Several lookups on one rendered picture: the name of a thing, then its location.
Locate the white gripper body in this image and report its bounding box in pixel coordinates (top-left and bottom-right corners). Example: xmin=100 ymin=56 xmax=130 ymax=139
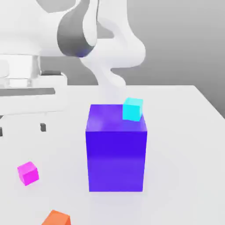
xmin=0 ymin=75 xmax=69 ymax=116

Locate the small magenta cube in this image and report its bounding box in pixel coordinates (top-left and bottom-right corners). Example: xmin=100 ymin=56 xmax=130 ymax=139
xmin=17 ymin=161 xmax=40 ymax=186

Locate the small cyan cube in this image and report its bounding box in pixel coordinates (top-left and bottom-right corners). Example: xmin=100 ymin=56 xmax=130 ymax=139
xmin=122 ymin=97 xmax=144 ymax=122

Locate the small orange cube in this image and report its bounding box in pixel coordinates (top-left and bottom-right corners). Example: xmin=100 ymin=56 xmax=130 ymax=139
xmin=41 ymin=209 xmax=72 ymax=225

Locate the large purple box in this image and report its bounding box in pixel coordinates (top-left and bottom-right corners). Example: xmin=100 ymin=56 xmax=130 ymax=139
xmin=85 ymin=104 xmax=148 ymax=192

